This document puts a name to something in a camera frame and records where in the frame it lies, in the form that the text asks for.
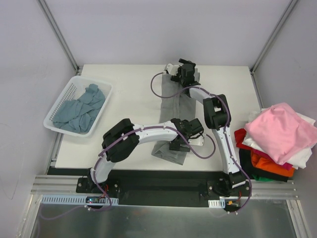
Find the white plastic laundry basket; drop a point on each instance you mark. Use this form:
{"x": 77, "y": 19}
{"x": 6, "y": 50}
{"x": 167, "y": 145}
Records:
{"x": 72, "y": 91}

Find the aluminium frame post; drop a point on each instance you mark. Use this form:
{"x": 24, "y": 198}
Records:
{"x": 274, "y": 34}
{"x": 59, "y": 36}

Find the aluminium frame post right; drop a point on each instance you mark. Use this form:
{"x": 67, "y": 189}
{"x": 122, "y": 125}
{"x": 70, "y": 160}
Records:
{"x": 274, "y": 34}

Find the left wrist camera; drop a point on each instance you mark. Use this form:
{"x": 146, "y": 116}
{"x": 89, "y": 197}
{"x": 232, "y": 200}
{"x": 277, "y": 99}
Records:
{"x": 197, "y": 140}

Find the pink t-shirt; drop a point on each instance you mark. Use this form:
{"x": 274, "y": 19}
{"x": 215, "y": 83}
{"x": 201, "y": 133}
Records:
{"x": 281, "y": 133}

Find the grey t-shirt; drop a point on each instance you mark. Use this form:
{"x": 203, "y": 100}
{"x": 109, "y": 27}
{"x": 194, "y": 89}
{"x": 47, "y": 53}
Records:
{"x": 173, "y": 105}

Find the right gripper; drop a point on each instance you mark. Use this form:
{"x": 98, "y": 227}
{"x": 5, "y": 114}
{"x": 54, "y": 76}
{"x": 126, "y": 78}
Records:
{"x": 186, "y": 64}

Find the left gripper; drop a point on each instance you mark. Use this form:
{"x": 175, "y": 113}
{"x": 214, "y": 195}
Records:
{"x": 179, "y": 145}

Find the right cable duct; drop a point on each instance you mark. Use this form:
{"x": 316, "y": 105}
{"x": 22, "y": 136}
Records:
{"x": 217, "y": 203}

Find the left cable duct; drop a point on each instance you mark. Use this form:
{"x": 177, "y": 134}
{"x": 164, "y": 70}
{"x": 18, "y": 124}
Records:
{"x": 79, "y": 200}

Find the black t-shirt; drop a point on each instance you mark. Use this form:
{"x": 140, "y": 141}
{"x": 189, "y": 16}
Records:
{"x": 246, "y": 165}

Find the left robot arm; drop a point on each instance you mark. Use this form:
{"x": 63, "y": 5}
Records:
{"x": 120, "y": 141}

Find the cable duct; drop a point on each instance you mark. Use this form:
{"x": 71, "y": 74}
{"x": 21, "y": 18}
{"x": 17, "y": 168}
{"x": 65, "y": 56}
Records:
{"x": 217, "y": 203}
{"x": 79, "y": 200}

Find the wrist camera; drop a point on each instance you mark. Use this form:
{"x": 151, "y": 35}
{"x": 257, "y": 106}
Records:
{"x": 174, "y": 70}
{"x": 197, "y": 140}

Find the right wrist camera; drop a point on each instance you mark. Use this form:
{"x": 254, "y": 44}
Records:
{"x": 174, "y": 70}

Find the blue-grey t-shirt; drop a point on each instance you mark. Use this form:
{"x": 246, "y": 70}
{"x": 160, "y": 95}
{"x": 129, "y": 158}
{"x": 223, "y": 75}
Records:
{"x": 79, "y": 115}

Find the white t-shirt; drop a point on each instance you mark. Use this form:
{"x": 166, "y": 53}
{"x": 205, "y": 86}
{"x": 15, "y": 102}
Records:
{"x": 298, "y": 160}

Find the orange t-shirt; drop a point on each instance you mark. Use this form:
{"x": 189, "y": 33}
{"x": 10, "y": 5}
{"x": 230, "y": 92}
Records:
{"x": 269, "y": 165}

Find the aluminium frame post left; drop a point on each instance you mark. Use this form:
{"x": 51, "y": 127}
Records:
{"x": 59, "y": 36}

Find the green t-shirt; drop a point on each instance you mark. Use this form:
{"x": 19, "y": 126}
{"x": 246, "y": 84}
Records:
{"x": 263, "y": 179}

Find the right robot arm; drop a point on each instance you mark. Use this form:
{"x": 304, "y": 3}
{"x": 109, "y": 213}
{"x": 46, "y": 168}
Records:
{"x": 216, "y": 115}

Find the aluminium front rail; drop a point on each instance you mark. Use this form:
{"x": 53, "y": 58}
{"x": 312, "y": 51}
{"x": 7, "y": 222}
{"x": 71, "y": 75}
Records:
{"x": 47, "y": 184}

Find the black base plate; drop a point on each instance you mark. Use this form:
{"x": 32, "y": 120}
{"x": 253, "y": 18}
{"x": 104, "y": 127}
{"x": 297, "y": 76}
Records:
{"x": 163, "y": 188}

